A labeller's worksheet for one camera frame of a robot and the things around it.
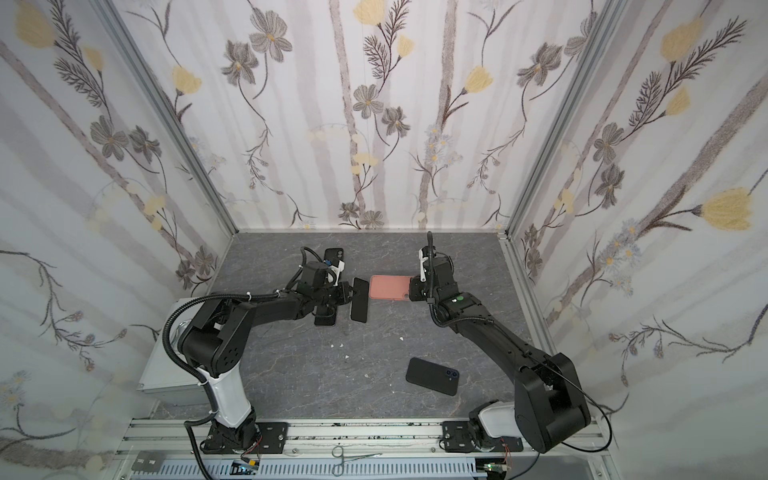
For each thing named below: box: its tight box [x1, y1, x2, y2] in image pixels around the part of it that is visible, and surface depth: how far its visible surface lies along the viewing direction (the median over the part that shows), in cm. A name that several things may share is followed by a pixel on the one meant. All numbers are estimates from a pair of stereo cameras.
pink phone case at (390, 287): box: [369, 275, 411, 301], surface depth 90 cm
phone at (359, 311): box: [351, 277, 369, 323], surface depth 97 cm
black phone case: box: [324, 248, 344, 267], surface depth 116 cm
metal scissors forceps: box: [331, 445, 382, 477], surface depth 73 cm
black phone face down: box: [405, 357, 460, 396], surface depth 86 cm
